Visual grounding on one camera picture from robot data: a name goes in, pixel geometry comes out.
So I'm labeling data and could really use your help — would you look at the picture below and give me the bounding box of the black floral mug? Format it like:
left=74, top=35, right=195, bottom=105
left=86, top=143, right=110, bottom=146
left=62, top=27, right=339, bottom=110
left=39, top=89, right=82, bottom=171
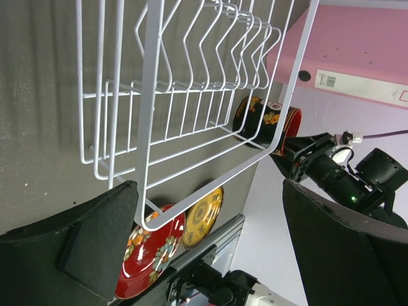
left=232, top=97, right=302, bottom=156

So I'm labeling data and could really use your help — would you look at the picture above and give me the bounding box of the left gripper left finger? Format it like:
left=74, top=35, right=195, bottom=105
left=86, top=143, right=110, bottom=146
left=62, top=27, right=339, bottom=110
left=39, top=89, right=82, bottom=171
left=1, top=180, right=138, bottom=305

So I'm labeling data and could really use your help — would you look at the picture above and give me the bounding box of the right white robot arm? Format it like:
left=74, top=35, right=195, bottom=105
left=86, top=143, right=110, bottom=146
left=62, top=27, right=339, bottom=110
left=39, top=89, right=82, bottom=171
left=270, top=133, right=407, bottom=229

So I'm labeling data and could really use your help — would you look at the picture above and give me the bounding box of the red floral plate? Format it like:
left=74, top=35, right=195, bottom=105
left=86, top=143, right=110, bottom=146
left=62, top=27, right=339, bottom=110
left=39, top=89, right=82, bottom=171
left=115, top=213, right=186, bottom=300

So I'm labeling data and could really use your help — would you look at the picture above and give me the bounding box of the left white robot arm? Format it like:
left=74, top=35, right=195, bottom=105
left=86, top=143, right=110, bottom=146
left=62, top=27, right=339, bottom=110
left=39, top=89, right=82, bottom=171
left=1, top=180, right=407, bottom=305

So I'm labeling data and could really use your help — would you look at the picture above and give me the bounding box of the white wire dish rack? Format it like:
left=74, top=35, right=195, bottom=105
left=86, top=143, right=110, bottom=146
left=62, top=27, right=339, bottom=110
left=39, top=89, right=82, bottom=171
left=75, top=0, right=321, bottom=232

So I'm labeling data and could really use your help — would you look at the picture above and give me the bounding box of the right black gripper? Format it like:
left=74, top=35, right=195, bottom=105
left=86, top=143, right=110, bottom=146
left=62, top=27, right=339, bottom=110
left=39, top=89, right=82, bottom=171
left=270, top=133, right=354, bottom=191

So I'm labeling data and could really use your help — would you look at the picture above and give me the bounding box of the pink ring binder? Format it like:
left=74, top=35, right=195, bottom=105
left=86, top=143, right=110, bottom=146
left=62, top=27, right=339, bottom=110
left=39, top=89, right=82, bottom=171
left=297, top=4, right=407, bottom=109

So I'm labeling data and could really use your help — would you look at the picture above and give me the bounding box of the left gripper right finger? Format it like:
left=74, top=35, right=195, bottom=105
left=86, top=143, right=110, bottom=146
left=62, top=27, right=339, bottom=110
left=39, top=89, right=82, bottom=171
left=282, top=179, right=407, bottom=305

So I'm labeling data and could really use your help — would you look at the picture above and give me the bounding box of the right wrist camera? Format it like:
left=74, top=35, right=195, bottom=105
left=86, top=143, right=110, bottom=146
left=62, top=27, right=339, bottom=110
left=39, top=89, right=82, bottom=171
left=329, top=131, right=363, bottom=164

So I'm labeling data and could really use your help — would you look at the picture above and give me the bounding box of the yellow brown plate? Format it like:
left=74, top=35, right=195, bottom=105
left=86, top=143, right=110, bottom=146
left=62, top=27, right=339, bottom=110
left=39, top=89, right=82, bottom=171
left=182, top=186, right=224, bottom=250

